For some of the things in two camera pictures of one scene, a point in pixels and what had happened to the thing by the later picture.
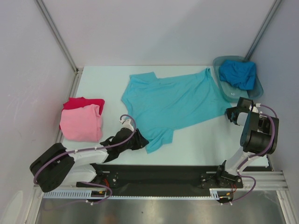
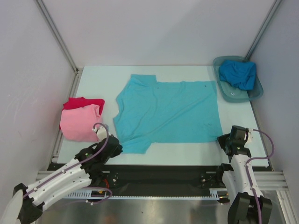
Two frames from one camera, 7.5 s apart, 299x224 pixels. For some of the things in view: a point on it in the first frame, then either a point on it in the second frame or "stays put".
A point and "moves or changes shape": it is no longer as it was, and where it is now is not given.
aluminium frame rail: (265, 180) stays put
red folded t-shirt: (74, 102) stays put
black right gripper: (236, 113) to (224, 141)
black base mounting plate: (160, 180) stays put
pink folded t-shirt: (81, 124) stays put
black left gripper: (140, 141) to (118, 150)
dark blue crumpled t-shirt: (241, 73) stays put
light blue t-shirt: (154, 105) moves or changes shape
